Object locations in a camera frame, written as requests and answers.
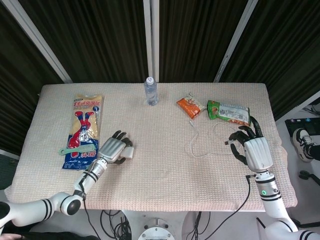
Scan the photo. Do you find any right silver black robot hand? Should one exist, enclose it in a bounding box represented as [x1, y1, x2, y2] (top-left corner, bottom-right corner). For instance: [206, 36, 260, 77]
[229, 116, 274, 174]

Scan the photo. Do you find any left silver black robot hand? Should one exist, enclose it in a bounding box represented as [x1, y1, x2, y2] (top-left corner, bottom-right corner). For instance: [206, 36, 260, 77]
[97, 130, 135, 166]

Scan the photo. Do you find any white charger adapter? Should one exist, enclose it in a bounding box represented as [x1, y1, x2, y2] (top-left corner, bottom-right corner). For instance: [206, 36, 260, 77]
[122, 146, 136, 159]

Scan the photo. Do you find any white USB cable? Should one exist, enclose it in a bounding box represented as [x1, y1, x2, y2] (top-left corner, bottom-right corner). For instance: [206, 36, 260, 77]
[188, 120, 245, 159]

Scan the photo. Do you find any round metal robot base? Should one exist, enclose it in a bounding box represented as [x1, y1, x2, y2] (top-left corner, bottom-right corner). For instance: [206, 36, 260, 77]
[137, 217, 176, 240]

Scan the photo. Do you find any light green plastic comb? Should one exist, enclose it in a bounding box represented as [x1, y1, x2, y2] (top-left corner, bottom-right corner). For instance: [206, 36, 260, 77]
[58, 144, 99, 158]

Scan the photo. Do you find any black white sneaker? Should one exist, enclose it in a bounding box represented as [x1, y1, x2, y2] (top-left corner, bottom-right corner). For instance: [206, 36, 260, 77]
[292, 128, 317, 163]

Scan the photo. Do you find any green snack packet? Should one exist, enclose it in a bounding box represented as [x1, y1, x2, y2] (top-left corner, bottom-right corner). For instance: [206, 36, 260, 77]
[206, 99, 252, 128]

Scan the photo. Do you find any pink waffle table cloth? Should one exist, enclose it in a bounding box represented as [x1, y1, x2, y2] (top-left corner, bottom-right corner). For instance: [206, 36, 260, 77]
[4, 82, 299, 213]

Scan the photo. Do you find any clear plastic water bottle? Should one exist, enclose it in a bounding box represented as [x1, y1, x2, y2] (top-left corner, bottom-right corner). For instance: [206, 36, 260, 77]
[143, 76, 160, 107]

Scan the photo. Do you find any orange snack packet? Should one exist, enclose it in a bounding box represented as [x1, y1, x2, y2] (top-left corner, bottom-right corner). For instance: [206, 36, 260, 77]
[176, 92, 208, 120]

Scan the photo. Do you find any black pleated curtain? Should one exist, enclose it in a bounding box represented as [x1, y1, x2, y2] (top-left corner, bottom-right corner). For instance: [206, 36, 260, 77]
[159, 0, 249, 83]
[0, 4, 64, 152]
[18, 0, 149, 84]
[219, 0, 320, 121]

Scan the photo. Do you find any black fabric item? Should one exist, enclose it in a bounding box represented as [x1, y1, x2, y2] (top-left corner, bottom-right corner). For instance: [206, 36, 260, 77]
[0, 221, 99, 240]

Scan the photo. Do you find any black right hand cable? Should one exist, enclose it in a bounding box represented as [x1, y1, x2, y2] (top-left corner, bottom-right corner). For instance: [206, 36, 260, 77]
[212, 174, 257, 240]

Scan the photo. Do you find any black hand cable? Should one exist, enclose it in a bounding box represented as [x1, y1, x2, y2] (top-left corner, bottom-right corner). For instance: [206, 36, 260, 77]
[72, 169, 97, 240]
[212, 174, 257, 240]

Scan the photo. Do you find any black left hand cable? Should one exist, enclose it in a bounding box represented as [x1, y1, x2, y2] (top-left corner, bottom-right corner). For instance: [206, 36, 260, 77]
[72, 169, 97, 240]

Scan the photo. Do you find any black cable bundle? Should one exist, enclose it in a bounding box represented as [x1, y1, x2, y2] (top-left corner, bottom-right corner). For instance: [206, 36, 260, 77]
[99, 209, 132, 240]
[187, 211, 212, 240]

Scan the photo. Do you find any aluminium frame post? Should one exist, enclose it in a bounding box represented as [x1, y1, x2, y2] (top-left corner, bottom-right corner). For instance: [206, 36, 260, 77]
[143, 0, 160, 83]
[1, 0, 74, 84]
[214, 0, 262, 83]

